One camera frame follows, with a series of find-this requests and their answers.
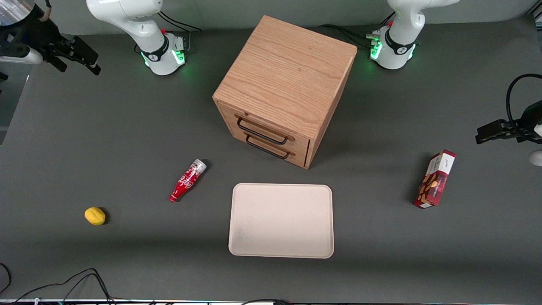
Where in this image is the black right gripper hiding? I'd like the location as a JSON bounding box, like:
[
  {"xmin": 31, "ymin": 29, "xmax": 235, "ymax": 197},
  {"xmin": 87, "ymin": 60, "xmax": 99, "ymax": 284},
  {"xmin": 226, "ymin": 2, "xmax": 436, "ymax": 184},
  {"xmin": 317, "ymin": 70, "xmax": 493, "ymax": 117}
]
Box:
[{"xmin": 0, "ymin": 16, "xmax": 102, "ymax": 76}]

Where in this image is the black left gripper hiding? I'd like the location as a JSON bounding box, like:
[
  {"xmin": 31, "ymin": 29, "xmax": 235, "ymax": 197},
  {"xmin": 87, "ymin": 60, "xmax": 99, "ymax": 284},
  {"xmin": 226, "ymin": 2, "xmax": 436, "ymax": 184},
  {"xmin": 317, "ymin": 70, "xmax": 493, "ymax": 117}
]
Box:
[{"xmin": 475, "ymin": 100, "xmax": 542, "ymax": 145}]

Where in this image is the red coke bottle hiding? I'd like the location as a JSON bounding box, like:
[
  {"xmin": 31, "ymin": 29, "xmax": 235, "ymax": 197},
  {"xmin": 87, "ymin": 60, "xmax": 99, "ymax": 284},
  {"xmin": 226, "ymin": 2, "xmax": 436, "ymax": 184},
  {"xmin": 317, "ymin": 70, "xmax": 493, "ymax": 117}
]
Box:
[{"xmin": 169, "ymin": 159, "xmax": 207, "ymax": 203}]

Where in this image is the beige rectangular tray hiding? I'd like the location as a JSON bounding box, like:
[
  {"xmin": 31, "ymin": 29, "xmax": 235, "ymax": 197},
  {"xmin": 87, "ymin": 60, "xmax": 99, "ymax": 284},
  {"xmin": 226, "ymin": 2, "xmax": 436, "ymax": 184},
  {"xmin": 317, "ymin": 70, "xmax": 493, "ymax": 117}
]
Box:
[{"xmin": 228, "ymin": 183, "xmax": 335, "ymax": 259}]

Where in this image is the red cookie box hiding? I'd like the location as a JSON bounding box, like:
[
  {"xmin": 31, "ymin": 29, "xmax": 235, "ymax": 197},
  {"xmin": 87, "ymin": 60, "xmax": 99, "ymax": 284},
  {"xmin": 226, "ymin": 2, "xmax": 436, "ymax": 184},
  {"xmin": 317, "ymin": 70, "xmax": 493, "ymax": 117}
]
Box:
[{"xmin": 413, "ymin": 150, "xmax": 456, "ymax": 209}]

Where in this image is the yellow lemon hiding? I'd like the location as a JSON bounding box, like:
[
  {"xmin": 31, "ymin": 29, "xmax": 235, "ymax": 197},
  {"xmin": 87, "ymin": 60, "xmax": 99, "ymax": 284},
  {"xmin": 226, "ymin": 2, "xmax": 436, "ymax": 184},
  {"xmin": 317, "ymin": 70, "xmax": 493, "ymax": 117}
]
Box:
[{"xmin": 84, "ymin": 207, "xmax": 106, "ymax": 226}]

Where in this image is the wooden two-drawer cabinet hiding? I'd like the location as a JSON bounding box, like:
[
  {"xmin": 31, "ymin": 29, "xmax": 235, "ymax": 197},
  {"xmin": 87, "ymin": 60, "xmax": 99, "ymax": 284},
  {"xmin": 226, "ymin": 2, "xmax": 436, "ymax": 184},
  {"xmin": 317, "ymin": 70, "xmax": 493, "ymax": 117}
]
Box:
[{"xmin": 213, "ymin": 15, "xmax": 358, "ymax": 170}]

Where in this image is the black looping gripper cable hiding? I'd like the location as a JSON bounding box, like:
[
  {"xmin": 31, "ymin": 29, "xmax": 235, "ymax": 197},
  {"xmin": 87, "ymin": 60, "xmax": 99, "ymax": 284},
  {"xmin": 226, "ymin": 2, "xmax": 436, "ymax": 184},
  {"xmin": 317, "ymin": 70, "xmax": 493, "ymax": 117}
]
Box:
[{"xmin": 506, "ymin": 73, "xmax": 542, "ymax": 124}]

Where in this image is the black right arm base cable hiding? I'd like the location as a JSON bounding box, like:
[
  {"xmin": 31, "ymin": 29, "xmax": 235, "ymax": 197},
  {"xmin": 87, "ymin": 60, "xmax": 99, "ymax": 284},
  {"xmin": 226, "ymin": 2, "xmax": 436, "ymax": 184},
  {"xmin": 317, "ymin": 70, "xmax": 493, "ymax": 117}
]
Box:
[{"xmin": 158, "ymin": 11, "xmax": 203, "ymax": 33}]

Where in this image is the black arm base cable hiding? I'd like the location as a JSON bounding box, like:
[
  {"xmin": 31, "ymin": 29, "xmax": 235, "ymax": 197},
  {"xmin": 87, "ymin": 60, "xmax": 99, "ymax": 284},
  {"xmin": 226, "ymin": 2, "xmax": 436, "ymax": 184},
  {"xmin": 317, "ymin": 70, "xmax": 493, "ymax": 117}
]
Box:
[
  {"xmin": 158, "ymin": 11, "xmax": 203, "ymax": 33},
  {"xmin": 318, "ymin": 12, "xmax": 395, "ymax": 48}
]

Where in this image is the black left arm base cable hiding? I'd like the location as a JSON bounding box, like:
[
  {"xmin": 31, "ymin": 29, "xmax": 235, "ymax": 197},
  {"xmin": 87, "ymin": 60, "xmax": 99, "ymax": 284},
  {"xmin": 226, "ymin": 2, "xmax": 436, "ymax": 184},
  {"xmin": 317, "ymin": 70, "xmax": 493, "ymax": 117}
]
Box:
[{"xmin": 318, "ymin": 12, "xmax": 395, "ymax": 48}]

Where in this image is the black wire drawer handle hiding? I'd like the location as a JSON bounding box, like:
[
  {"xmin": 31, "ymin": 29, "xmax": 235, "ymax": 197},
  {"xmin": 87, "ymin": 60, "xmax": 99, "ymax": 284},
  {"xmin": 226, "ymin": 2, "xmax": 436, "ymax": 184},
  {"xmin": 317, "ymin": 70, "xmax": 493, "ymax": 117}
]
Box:
[
  {"xmin": 245, "ymin": 135, "xmax": 291, "ymax": 160},
  {"xmin": 236, "ymin": 117, "xmax": 290, "ymax": 145}
]

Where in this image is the long black table-edge cable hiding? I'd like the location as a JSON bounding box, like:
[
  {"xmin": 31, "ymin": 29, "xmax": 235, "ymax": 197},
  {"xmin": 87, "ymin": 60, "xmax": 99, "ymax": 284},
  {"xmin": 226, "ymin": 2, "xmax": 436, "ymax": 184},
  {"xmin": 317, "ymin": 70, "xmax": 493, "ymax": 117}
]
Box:
[{"xmin": 12, "ymin": 268, "xmax": 116, "ymax": 305}]

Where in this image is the short black table-edge cable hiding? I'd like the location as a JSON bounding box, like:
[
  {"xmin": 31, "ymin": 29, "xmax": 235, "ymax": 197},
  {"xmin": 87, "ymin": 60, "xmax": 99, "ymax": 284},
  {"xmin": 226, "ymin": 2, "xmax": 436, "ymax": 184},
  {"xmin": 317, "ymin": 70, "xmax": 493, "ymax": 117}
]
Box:
[{"xmin": 0, "ymin": 263, "xmax": 12, "ymax": 295}]

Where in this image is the black cable with red plug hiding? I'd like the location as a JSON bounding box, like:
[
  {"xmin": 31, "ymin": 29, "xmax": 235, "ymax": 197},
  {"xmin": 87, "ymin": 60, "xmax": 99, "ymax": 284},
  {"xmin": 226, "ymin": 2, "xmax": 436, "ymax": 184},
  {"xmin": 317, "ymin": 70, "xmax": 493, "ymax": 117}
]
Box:
[{"xmin": 241, "ymin": 298, "xmax": 293, "ymax": 305}]

